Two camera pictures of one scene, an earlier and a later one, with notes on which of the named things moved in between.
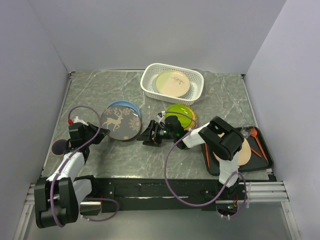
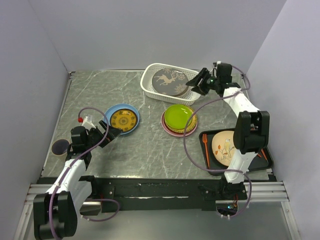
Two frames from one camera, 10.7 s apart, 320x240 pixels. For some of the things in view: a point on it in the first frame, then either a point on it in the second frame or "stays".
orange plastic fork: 206,149 stays
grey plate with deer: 123,122 → 170,81
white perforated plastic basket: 171,84 stays
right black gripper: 154,140 → 204,74
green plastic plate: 181,109 stays
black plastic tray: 260,155 stays
